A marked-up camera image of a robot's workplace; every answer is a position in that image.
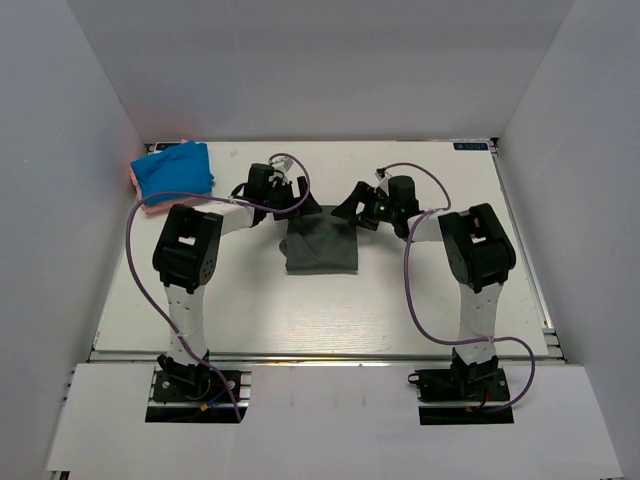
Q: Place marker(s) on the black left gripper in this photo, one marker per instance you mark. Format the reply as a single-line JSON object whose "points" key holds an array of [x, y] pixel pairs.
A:
{"points": [[308, 206]]}

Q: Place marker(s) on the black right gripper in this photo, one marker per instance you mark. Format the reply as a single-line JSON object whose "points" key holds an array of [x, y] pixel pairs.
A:
{"points": [[364, 193]]}

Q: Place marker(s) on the dark grey t-shirt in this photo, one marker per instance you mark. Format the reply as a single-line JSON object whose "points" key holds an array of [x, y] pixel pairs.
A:
{"points": [[319, 244]]}

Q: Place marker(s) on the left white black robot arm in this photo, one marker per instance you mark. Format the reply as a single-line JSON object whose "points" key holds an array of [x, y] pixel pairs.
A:
{"points": [[187, 251]]}

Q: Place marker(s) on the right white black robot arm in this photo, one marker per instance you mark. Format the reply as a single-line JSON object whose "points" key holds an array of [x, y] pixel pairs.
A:
{"points": [[478, 252]]}

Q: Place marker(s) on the folded blue t-shirt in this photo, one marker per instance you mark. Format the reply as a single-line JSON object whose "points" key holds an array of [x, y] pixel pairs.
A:
{"points": [[178, 169]]}

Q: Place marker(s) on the blue logo sticker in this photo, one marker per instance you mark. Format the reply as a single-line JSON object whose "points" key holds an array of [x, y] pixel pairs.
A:
{"points": [[470, 146]]}

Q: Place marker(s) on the folded pink t-shirt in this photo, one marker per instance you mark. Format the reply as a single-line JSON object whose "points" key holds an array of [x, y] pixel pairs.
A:
{"points": [[164, 205]]}

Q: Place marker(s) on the white front cover board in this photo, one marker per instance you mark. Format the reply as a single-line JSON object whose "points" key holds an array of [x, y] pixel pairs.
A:
{"points": [[307, 422]]}

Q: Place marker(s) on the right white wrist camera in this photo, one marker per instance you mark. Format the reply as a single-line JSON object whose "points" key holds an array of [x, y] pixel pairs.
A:
{"points": [[383, 177]]}

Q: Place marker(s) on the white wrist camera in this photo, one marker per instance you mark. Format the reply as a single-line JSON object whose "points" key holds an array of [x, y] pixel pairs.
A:
{"points": [[383, 177], [281, 164]]}

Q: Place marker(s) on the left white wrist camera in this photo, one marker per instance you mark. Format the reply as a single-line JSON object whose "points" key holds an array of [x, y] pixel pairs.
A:
{"points": [[281, 164]]}

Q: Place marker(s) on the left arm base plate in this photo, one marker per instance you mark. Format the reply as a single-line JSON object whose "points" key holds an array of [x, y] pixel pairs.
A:
{"points": [[172, 401]]}

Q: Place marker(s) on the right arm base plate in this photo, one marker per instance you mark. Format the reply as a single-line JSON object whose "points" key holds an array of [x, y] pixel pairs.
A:
{"points": [[442, 401]]}

